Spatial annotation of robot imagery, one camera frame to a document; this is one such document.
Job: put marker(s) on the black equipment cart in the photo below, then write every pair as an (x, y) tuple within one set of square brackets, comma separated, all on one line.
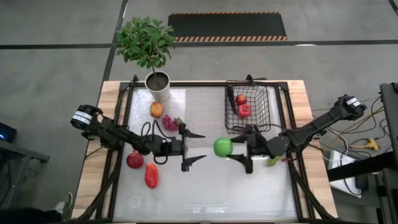
[(390, 118)]

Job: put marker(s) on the green cucumber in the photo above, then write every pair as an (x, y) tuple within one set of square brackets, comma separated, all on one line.
[(274, 160)]

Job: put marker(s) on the red bell pepper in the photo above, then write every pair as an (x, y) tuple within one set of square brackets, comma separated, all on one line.
[(244, 110)]

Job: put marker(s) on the green apple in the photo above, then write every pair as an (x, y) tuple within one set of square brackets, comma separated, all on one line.
[(223, 147)]

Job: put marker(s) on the red-yellow apple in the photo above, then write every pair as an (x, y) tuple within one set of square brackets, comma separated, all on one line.
[(241, 99)]

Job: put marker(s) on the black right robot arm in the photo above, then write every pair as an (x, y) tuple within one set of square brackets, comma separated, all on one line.
[(311, 130)]

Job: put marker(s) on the red grape bunch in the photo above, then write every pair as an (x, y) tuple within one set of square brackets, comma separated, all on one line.
[(169, 122)]

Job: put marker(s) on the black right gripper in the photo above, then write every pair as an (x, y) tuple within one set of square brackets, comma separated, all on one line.
[(258, 146)]

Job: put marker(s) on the black metal table frame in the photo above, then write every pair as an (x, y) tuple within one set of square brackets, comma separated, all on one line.
[(202, 83)]

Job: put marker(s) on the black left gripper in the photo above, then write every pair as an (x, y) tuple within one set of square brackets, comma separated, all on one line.
[(174, 147)]

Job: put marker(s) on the black hazard-striped floor mat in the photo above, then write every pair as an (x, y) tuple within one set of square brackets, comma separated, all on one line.
[(227, 25)]

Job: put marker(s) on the white box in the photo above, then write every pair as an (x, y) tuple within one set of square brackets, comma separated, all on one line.
[(342, 168)]

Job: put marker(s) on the grey metal bench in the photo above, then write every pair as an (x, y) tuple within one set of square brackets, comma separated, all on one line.
[(18, 155)]

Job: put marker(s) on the small red clip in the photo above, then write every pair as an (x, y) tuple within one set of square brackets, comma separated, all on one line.
[(285, 160)]

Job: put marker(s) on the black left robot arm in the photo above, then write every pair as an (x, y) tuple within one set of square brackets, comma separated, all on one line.
[(118, 133)]

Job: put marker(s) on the yellow-red peach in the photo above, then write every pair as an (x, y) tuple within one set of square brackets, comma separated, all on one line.
[(156, 109)]

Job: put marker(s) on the potted green tree white pot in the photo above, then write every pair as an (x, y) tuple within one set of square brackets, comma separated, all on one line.
[(158, 90)]

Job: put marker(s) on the yellow power splitter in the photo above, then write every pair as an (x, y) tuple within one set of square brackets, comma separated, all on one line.
[(370, 144)]

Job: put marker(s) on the orange-red oblong vegetable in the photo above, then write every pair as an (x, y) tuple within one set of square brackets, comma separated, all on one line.
[(151, 175)]

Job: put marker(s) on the dark purple sweet potato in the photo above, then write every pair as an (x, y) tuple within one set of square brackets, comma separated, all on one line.
[(230, 96)]

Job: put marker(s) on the black device blue light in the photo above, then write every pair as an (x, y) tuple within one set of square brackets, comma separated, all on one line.
[(6, 132)]

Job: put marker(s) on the grey mesh table mat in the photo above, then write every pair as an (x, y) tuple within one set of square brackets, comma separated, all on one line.
[(205, 112)]

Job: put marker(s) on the person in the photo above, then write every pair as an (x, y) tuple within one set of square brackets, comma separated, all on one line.
[(31, 216)]

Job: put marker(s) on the red pomegranate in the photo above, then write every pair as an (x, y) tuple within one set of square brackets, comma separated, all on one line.
[(135, 159)]

